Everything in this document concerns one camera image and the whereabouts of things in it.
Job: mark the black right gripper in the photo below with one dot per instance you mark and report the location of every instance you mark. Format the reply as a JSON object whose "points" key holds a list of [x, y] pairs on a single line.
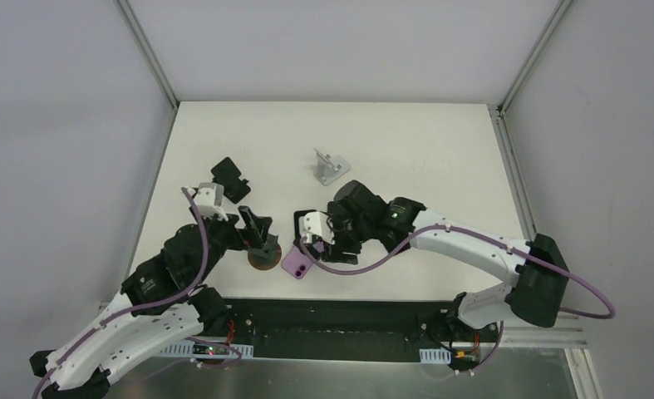
{"points": [[334, 248]]}

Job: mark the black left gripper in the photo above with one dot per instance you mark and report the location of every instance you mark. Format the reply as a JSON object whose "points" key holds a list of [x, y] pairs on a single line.
{"points": [[238, 229]]}

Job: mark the purple phone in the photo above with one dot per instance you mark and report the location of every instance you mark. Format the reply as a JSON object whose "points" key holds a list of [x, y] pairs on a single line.
{"points": [[296, 263]]}

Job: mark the black phone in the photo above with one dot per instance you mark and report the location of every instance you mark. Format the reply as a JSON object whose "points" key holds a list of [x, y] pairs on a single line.
{"points": [[310, 225]]}

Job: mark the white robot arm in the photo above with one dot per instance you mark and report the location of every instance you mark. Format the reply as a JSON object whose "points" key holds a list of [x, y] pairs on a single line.
{"points": [[164, 301]]}

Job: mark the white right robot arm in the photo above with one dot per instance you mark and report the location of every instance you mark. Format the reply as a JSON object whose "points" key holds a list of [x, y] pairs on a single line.
{"points": [[531, 273]]}

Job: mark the grey stand with brown base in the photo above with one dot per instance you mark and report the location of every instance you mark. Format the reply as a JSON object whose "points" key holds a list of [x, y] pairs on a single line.
{"points": [[268, 256]]}

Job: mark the black folding phone stand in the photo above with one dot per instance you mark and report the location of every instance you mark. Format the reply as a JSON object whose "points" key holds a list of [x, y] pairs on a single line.
{"points": [[227, 174]]}

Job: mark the silver metal phone stand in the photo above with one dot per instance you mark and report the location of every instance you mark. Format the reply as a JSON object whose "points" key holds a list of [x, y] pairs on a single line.
{"points": [[329, 168]]}

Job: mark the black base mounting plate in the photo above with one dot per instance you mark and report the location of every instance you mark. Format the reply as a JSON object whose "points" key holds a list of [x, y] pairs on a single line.
{"points": [[361, 331]]}

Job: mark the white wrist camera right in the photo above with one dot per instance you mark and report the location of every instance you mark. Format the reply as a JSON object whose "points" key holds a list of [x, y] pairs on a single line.
{"points": [[330, 238]]}

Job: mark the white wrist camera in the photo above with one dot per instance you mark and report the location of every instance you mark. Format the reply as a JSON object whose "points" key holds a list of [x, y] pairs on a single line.
{"points": [[208, 198], [330, 238]]}

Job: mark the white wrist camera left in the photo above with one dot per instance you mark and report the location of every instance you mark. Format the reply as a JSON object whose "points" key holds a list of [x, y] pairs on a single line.
{"points": [[208, 198]]}

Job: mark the aluminium frame rail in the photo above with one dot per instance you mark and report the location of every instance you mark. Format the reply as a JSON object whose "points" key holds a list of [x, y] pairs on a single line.
{"points": [[567, 333]]}

